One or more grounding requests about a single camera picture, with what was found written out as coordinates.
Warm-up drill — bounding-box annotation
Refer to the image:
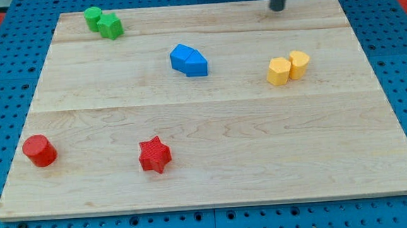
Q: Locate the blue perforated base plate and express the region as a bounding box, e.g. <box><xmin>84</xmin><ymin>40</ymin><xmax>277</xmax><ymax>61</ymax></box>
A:
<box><xmin>0</xmin><ymin>0</ymin><xmax>407</xmax><ymax>228</ymax></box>

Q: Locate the light wooden board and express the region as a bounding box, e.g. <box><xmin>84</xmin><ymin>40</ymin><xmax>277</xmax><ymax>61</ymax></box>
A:
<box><xmin>0</xmin><ymin>0</ymin><xmax>407</xmax><ymax>222</ymax></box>

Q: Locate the blue cube block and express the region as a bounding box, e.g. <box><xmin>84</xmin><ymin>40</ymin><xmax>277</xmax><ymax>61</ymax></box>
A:
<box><xmin>170</xmin><ymin>44</ymin><xmax>194</xmax><ymax>73</ymax></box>

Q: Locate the red cylinder block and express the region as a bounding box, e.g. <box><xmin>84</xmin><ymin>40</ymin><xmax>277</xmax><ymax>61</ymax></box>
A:
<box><xmin>22</xmin><ymin>135</ymin><xmax>57</xmax><ymax>167</ymax></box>

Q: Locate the blue triangular prism block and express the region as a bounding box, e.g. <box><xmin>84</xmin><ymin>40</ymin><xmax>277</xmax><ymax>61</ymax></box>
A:
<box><xmin>184</xmin><ymin>50</ymin><xmax>208</xmax><ymax>77</ymax></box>

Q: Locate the green star block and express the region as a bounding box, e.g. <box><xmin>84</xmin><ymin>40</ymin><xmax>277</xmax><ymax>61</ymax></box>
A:
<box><xmin>97</xmin><ymin>13</ymin><xmax>124</xmax><ymax>40</ymax></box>

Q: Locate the red star block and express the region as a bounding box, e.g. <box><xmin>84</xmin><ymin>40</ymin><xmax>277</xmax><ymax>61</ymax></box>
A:
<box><xmin>138</xmin><ymin>136</ymin><xmax>172</xmax><ymax>174</ymax></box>

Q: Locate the green cylinder block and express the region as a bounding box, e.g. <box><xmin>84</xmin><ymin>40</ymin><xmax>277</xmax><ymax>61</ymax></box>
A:
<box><xmin>83</xmin><ymin>6</ymin><xmax>102</xmax><ymax>32</ymax></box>

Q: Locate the yellow hexagon block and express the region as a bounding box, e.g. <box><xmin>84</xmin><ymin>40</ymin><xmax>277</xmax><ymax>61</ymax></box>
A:
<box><xmin>266</xmin><ymin>57</ymin><xmax>291</xmax><ymax>86</ymax></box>

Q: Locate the yellow heart block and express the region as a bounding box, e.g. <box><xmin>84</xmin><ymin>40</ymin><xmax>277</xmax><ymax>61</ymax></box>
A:
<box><xmin>288</xmin><ymin>50</ymin><xmax>310</xmax><ymax>80</ymax></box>

